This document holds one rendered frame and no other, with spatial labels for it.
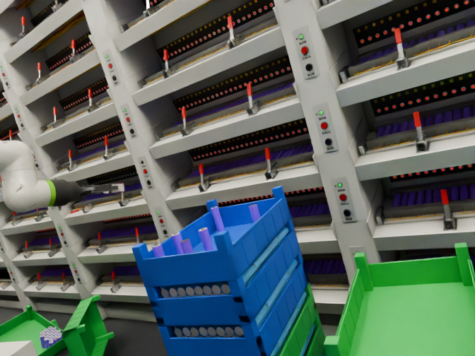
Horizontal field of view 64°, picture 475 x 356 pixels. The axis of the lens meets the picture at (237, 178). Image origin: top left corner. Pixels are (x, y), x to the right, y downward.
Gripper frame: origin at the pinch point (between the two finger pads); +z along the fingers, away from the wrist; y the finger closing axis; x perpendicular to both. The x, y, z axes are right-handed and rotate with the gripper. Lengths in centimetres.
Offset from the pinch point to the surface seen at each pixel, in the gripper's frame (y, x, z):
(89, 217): -24.6, -9.8, 3.3
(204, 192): 44.5, -7.8, 2.5
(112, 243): -25.5, -22.8, 13.5
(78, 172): -20.3, 9.8, -1.7
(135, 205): 8.6, -8.2, 2.3
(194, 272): 82, -23, -45
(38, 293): -97, -47, 12
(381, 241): 97, -28, 7
